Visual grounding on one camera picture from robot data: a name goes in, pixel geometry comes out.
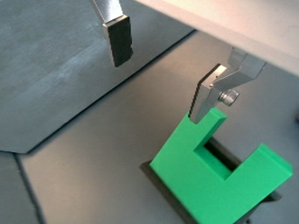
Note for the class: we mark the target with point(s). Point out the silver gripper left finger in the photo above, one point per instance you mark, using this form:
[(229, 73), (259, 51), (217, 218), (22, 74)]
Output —
[(117, 26)]

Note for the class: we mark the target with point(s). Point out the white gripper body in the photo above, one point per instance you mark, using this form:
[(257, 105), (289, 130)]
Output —
[(259, 26)]

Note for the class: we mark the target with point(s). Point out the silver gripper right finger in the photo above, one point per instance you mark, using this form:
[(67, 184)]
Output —
[(217, 86)]

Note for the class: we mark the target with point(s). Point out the green U-shaped block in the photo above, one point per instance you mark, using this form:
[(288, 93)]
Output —
[(218, 195)]

